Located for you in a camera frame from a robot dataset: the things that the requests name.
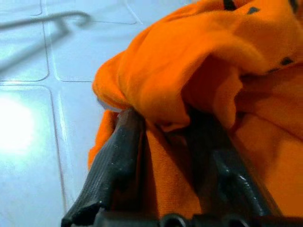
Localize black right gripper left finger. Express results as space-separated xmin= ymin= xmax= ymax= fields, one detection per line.
xmin=61 ymin=109 xmax=146 ymax=227

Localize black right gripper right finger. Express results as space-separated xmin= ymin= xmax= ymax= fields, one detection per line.
xmin=187 ymin=106 xmax=282 ymax=217

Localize orange shirt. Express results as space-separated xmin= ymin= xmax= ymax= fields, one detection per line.
xmin=88 ymin=0 xmax=303 ymax=220

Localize blue plastic hanger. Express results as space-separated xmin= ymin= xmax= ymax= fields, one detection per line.
xmin=0 ymin=10 xmax=92 ymax=73

